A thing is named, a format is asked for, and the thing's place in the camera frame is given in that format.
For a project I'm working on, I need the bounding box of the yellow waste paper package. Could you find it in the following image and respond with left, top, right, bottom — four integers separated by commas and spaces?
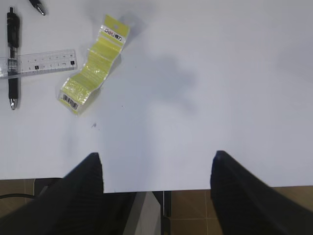
58, 15, 130, 115

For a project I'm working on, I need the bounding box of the clear plastic ruler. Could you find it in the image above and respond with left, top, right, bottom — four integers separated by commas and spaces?
14, 49, 77, 77

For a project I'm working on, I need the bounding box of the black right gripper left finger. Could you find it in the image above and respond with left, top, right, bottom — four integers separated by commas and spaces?
0, 153, 104, 235

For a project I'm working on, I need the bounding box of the black pen upper middle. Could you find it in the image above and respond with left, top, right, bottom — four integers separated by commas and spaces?
29, 0, 46, 16

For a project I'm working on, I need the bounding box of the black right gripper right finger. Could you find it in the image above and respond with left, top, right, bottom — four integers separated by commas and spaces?
210, 150, 313, 235

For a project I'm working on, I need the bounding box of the black pen on ruler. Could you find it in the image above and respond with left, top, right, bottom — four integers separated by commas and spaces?
6, 7, 20, 111

